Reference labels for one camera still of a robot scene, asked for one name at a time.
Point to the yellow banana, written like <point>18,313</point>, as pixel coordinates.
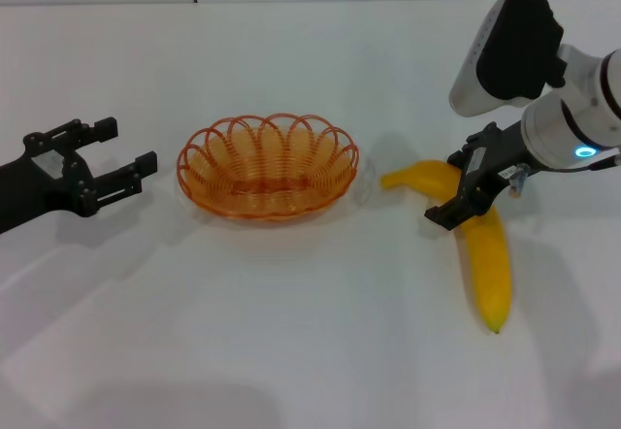
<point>490,278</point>

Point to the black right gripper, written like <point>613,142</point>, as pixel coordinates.
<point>490,167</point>

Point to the orange woven plastic basket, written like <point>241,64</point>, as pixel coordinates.
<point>271,191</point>

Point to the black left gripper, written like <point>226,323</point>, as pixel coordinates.
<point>29,186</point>

